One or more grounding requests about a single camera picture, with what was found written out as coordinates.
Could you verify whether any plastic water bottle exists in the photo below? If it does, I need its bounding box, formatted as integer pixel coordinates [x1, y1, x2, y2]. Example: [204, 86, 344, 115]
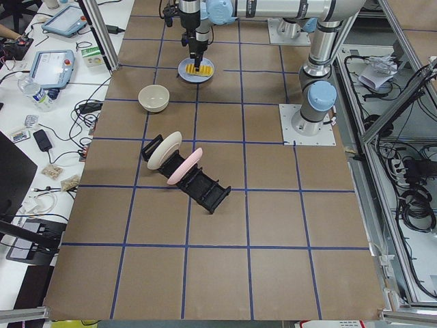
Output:
[18, 74, 53, 112]

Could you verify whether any teach pendant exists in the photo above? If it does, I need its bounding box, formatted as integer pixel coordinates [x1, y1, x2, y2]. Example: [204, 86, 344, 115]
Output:
[42, 5, 87, 38]
[29, 50, 75, 89]

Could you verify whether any green white carton box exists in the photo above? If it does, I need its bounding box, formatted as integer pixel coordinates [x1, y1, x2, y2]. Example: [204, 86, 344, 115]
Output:
[81, 46, 104, 68]

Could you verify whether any black phone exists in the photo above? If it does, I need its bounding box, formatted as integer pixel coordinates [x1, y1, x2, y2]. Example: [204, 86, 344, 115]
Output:
[33, 129, 53, 152]

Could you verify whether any pink plate in rack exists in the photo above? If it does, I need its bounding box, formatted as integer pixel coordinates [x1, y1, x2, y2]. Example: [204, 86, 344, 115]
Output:
[167, 148, 203, 185]

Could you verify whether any cream ceramic bowl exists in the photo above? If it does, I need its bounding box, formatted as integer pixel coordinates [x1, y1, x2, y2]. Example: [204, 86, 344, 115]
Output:
[138, 85, 170, 113]

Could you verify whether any black plate rack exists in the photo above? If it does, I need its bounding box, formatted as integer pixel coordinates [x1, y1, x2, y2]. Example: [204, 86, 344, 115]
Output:
[141, 135, 231, 214]

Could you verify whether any near teach pendant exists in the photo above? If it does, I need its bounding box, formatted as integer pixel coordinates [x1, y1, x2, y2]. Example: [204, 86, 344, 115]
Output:
[29, 50, 75, 89]

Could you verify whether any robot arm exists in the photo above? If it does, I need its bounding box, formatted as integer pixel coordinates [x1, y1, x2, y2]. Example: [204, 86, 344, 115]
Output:
[159, 0, 364, 78]
[296, 1, 364, 124]

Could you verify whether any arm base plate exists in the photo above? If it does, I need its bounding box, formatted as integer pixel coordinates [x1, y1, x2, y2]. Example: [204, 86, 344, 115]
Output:
[279, 104, 336, 146]

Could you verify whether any light blue plate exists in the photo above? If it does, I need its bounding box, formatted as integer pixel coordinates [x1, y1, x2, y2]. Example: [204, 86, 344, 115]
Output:
[178, 57, 215, 83]

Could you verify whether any black power adapter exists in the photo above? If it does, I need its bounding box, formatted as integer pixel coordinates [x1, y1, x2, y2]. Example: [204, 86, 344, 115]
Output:
[78, 101, 102, 115]

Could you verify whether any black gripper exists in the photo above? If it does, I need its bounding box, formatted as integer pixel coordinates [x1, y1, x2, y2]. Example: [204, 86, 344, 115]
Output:
[181, 31, 208, 72]

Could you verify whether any striped yellow bread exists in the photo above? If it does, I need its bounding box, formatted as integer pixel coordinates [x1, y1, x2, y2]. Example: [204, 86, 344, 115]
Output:
[185, 64, 214, 77]

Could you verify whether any aluminium frame post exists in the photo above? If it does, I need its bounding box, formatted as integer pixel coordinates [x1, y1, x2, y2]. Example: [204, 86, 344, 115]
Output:
[78, 0, 119, 72]

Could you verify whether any cream plate in rack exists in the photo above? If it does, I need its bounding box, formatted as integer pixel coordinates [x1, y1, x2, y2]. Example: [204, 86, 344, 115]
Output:
[147, 131, 182, 170]

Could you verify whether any far teach pendant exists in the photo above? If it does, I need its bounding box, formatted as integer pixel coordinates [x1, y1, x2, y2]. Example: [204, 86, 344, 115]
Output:
[42, 5, 87, 38]

